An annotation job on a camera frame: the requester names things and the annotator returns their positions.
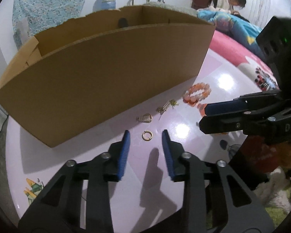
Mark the gold hoop earring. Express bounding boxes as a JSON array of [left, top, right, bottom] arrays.
[[142, 130, 153, 142]]

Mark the gold leaf brooch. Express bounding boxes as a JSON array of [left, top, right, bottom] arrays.
[[156, 99, 179, 118]]

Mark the pink floral blanket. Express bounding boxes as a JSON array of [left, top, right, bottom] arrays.
[[209, 30, 279, 91]]

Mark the blue patterned quilt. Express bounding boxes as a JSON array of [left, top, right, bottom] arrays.
[[197, 9, 265, 59]]

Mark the brown cardboard box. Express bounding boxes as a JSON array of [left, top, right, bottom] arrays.
[[0, 5, 215, 147]]

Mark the seated person in white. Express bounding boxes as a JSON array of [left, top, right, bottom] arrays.
[[208, 0, 247, 15]]

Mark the orange bead bracelet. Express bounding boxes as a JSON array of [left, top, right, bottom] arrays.
[[182, 83, 212, 116]]

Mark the blue patterned wall cloth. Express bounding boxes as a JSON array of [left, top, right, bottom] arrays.
[[12, 0, 85, 48]]

